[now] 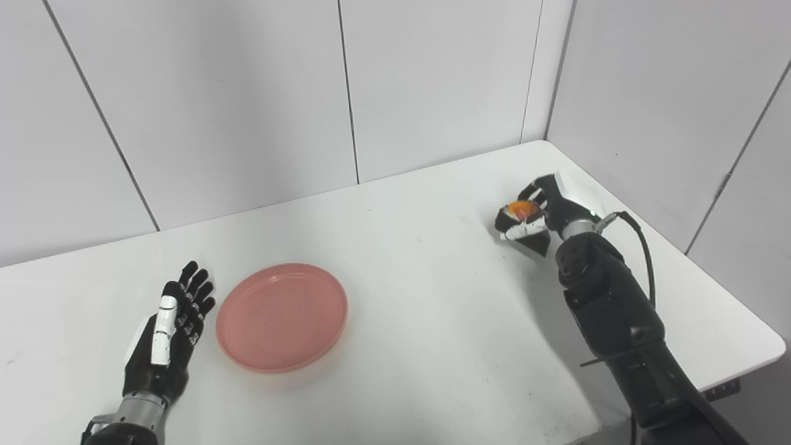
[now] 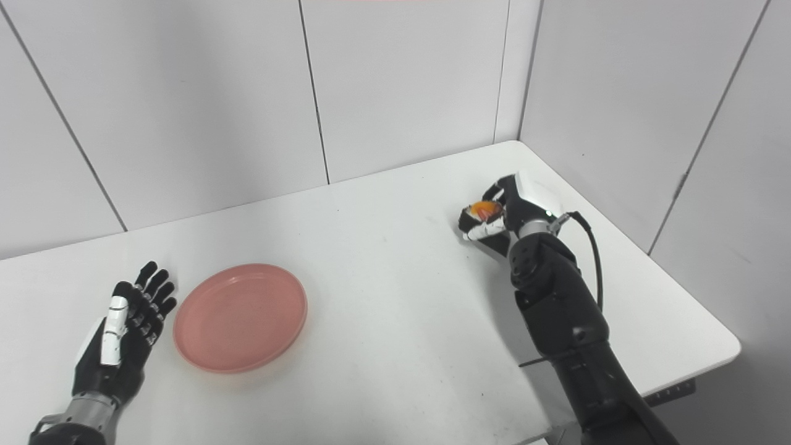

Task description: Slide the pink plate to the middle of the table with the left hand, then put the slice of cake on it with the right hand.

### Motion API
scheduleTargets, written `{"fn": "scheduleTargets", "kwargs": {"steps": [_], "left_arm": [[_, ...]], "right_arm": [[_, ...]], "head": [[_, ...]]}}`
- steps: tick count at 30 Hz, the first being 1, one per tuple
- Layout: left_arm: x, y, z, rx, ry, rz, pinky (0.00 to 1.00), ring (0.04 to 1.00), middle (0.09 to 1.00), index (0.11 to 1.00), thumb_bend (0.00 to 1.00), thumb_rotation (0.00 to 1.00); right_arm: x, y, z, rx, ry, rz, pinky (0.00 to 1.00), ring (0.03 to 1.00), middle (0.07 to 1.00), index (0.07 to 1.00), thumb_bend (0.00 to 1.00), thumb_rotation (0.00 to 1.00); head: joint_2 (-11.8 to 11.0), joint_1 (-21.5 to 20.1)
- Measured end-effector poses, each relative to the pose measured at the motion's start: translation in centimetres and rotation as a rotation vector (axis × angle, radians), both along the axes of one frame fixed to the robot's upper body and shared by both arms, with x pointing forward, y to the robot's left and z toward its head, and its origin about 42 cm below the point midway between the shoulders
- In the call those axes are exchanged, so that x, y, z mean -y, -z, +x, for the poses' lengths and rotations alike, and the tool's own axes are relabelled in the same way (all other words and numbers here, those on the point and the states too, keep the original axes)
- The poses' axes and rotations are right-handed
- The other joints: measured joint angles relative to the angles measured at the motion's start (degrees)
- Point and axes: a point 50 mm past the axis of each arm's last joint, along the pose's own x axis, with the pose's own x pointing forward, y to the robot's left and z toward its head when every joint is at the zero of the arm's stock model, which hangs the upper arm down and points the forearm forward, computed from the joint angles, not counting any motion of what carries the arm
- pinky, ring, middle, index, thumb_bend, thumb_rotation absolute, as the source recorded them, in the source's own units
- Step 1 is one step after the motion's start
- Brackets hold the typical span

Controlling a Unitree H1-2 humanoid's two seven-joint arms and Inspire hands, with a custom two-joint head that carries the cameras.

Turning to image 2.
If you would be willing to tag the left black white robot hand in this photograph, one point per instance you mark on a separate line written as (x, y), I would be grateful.
(120, 352)

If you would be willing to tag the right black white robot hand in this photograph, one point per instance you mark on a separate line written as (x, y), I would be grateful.
(525, 210)

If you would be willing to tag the chocolate cake slice with fruit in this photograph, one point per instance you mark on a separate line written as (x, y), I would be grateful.
(486, 211)

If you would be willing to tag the pink round plate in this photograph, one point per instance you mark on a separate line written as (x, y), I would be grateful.
(241, 318)

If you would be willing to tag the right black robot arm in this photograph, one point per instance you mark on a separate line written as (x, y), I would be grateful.
(568, 321)

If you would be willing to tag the black table control panel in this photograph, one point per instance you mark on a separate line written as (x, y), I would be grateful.
(670, 392)

